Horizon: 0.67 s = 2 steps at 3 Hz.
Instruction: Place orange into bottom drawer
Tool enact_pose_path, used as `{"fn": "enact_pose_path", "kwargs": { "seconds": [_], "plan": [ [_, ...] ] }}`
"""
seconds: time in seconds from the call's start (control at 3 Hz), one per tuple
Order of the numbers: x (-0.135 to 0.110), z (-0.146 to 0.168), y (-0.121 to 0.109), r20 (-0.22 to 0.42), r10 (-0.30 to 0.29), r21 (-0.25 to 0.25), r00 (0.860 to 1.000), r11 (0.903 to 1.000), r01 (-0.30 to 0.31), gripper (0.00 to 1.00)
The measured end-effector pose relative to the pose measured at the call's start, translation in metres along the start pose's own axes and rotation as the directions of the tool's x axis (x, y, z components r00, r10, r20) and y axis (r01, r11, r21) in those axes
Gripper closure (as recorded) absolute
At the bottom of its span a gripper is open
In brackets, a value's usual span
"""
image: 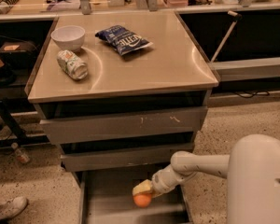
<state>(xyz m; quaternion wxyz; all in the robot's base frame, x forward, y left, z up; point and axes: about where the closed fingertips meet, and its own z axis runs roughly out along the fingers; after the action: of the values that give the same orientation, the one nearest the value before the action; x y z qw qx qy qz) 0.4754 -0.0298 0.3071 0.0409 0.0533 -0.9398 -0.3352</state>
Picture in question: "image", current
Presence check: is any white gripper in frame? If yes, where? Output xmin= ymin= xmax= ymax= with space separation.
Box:
xmin=133 ymin=170 xmax=171 ymax=198

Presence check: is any orange fruit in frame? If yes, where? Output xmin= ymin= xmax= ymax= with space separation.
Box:
xmin=133 ymin=193 xmax=152 ymax=208

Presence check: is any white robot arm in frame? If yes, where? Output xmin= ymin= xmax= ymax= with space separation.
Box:
xmin=133 ymin=134 xmax=280 ymax=224

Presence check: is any middle grey drawer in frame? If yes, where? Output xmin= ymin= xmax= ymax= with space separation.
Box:
xmin=61 ymin=143 xmax=194 ymax=172

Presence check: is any open bottom grey drawer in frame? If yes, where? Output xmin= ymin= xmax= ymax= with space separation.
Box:
xmin=78 ymin=163 xmax=193 ymax=224

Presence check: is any top grey drawer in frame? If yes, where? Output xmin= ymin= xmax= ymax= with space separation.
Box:
xmin=40 ymin=106 xmax=207 ymax=145

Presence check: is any grey drawer cabinet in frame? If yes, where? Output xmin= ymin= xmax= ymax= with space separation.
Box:
xmin=24 ymin=10 xmax=221 ymax=224

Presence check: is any plastic bottle on floor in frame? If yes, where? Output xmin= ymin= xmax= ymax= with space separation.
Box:
xmin=11 ymin=143 xmax=31 ymax=164

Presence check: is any black stand left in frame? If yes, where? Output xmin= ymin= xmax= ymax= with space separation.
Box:
xmin=0 ymin=98 xmax=49 ymax=148

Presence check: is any white sneaker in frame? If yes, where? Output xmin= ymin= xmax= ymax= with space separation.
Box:
xmin=0 ymin=197 xmax=28 ymax=220

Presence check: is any blue chip bag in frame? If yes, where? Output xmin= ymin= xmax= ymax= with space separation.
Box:
xmin=95 ymin=25 xmax=152 ymax=56

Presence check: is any white bowl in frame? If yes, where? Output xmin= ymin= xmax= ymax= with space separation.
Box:
xmin=50 ymin=25 xmax=85 ymax=51

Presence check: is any black cable on floor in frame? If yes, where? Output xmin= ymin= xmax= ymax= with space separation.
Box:
xmin=232 ymin=91 xmax=271 ymax=99

